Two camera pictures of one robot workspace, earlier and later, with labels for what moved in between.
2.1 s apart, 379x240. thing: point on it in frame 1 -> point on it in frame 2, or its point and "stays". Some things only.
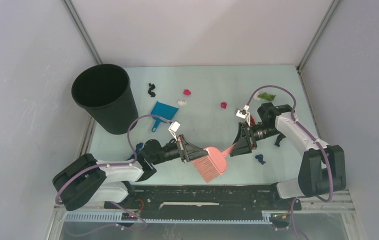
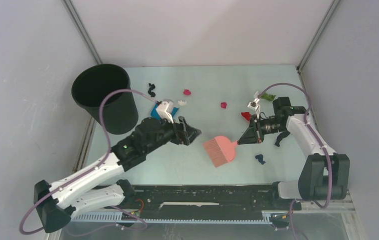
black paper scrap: (151, 87) stays
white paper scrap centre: (182, 103) stays
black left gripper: (189, 152) -> (183, 133)
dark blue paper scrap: (260, 158) stays
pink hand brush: (213, 164) -> (221, 150)
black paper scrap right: (279, 138) stays
